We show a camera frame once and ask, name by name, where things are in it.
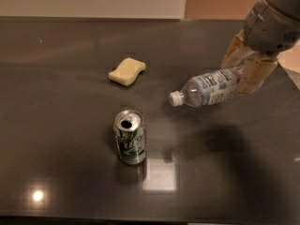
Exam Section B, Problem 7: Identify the yellow sponge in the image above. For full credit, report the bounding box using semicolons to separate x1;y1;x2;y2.
108;58;146;86

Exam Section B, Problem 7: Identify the silver green soda can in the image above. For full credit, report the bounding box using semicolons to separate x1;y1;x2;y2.
113;110;146;165

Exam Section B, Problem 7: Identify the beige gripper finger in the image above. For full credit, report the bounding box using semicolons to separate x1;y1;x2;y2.
237;52;278;95
221;30;253;68

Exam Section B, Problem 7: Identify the clear blue-labelled plastic bottle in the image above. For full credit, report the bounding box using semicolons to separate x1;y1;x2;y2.
169;66;244;108

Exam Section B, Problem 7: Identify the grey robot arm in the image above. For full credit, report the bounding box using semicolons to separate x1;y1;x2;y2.
221;0;300;94

